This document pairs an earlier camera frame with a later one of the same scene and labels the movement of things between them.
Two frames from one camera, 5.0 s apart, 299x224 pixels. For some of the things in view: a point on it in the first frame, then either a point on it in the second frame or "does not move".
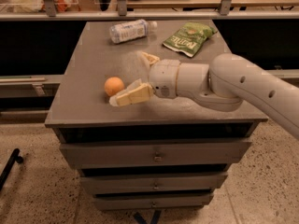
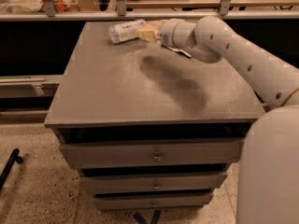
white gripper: x=163 y=77 → x=165 y=34
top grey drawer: x=155 y=154 does not move
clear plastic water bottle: x=131 y=31 does not move
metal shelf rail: x=122 y=13 does not move
